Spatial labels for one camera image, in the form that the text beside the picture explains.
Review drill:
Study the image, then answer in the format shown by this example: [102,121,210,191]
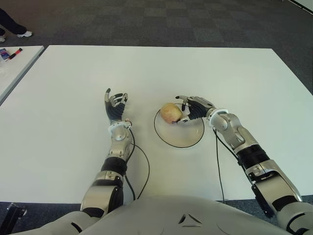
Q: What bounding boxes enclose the clear plastic bag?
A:
[0,61,9,79]

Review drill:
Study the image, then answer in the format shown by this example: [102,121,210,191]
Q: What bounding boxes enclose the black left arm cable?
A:
[123,129,150,201]

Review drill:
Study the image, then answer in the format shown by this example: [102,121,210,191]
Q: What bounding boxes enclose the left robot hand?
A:
[104,88,129,125]

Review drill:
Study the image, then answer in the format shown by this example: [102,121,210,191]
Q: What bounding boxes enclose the yellow-red apple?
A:
[160,102,184,124]

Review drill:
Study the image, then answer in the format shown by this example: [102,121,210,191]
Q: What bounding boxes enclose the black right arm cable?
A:
[212,128,239,204]

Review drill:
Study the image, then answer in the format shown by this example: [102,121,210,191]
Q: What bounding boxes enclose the white board panel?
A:
[290,0,313,12]

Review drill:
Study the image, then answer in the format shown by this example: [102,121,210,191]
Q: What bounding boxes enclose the red and black marker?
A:
[8,47,23,60]

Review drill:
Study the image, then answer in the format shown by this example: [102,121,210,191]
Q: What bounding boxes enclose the black stand part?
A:
[3,202,27,228]

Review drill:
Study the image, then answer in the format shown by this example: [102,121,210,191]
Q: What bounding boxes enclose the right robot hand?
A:
[175,95,216,123]

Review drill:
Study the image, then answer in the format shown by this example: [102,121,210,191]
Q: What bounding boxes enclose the grey robot torso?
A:
[80,194,291,235]

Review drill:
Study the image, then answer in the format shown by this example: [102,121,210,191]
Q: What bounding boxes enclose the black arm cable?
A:
[212,128,239,204]
[123,129,150,201]

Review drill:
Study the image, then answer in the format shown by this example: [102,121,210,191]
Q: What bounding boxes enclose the white plate black rim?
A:
[154,104,205,148]

